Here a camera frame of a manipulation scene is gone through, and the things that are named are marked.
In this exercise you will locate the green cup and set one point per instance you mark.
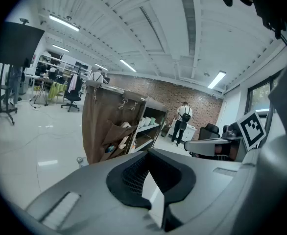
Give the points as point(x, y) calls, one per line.
point(153, 120)

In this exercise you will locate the white power strip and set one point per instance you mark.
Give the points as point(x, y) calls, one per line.
point(35, 108)

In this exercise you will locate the black monitor stand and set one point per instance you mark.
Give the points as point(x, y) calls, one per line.
point(1, 106)

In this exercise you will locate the black webcam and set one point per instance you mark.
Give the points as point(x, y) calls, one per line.
point(24, 21)

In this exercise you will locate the black monitor screen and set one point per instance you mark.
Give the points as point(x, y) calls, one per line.
point(13, 43)

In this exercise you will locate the ceiling tube light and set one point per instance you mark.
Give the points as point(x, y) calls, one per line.
point(64, 22)
point(60, 48)
point(127, 65)
point(101, 66)
point(217, 79)

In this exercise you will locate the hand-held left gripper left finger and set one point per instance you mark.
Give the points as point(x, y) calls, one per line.
point(97, 204)

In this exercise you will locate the teal blue packet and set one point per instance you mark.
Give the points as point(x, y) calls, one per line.
point(110, 148)

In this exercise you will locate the black tripod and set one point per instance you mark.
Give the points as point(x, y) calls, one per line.
point(41, 95)

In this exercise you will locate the white low cabinet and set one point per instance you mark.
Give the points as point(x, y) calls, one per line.
point(192, 131)

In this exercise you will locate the dark framed window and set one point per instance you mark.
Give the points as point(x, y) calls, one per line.
point(261, 97)

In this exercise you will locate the white storage shelving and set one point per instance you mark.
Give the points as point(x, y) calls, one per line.
point(67, 66)

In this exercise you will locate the steel housekeeping cart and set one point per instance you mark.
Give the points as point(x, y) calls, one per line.
point(158, 105)

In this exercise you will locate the yellow-green table cloth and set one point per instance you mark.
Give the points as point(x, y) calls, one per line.
point(56, 89)

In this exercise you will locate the brown laundry bag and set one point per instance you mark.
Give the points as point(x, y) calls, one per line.
point(97, 121)

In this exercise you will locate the white cup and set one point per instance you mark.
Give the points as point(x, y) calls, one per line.
point(148, 121)
point(142, 122)

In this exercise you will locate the black office chair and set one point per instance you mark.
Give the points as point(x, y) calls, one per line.
point(73, 97)
point(208, 132)

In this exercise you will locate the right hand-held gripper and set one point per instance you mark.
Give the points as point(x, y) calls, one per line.
point(252, 131)

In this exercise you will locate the pink cloth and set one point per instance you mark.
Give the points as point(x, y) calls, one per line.
point(72, 83)

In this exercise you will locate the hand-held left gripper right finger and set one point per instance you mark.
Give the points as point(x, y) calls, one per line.
point(207, 180)

